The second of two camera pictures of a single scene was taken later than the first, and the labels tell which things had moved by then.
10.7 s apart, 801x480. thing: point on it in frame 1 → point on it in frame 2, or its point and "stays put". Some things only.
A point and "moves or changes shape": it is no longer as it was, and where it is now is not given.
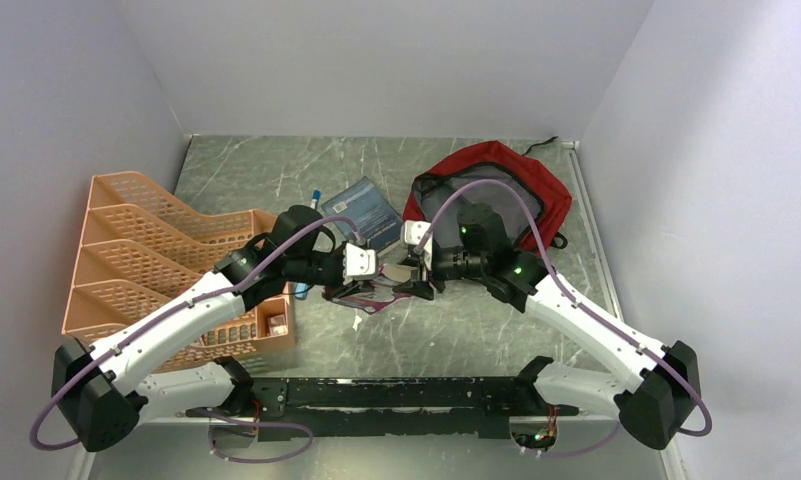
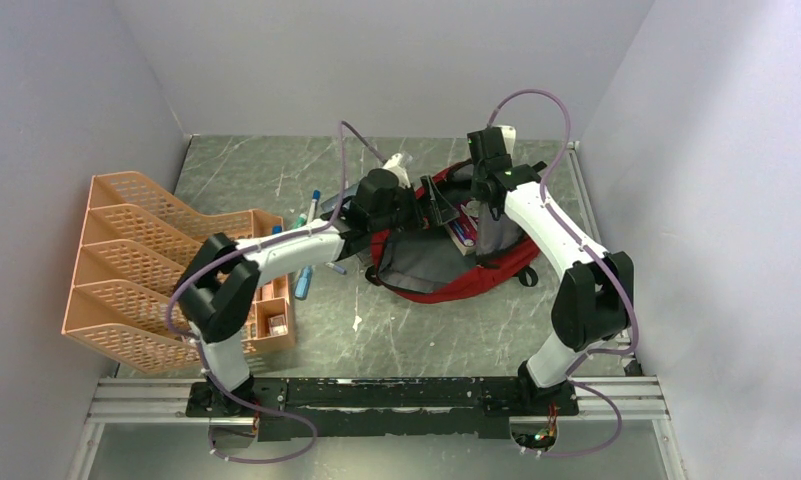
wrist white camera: [414, 231] → [509, 133]
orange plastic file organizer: [142, 245] stays put
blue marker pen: [301, 287] stays put
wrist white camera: [360, 261] → [397, 167]
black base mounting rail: [390, 407] stays put
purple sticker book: [370, 296] moves or changes shape
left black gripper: [339, 281] → [442, 209]
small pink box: [277, 325] stays put
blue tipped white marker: [315, 197] stays put
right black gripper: [435, 247] → [475, 171]
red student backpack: [499, 162] moves or changes shape
